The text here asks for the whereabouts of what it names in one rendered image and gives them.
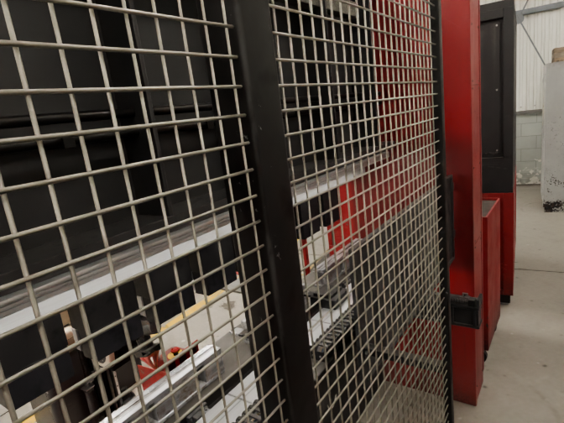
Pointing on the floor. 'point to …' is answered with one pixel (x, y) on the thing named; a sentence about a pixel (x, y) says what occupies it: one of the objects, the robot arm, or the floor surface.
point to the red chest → (491, 268)
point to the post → (276, 221)
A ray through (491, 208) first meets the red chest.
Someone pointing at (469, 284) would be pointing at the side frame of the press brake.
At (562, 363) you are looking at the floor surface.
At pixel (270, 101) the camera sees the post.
